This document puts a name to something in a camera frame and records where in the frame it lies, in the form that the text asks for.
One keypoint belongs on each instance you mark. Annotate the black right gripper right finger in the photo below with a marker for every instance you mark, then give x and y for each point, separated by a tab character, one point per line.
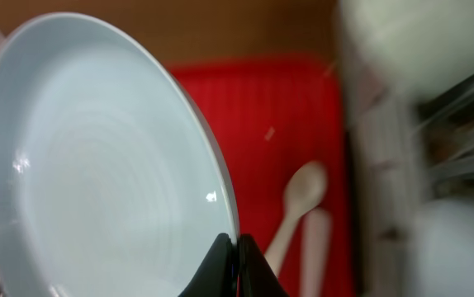
256	278

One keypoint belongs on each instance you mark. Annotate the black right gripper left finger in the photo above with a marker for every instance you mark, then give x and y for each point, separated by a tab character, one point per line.
216	275

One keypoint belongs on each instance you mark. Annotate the white plastic fork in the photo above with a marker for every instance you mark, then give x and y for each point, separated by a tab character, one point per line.
314	251

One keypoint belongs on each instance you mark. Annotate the white plastic spoon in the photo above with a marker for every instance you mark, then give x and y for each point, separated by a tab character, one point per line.
304	191

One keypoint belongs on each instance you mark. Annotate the light blue plate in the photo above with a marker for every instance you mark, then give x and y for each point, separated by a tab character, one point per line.
111	181

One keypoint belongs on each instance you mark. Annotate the light blue bowl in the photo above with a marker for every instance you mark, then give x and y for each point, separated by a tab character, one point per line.
440	259

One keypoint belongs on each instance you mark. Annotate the mint green bowl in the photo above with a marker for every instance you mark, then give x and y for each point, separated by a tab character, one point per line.
424	45

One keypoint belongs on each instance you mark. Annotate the grey dishwasher rack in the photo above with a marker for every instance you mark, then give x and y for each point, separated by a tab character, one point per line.
389	179

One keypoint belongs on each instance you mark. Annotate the red serving tray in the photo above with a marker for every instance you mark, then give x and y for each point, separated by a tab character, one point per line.
270	117

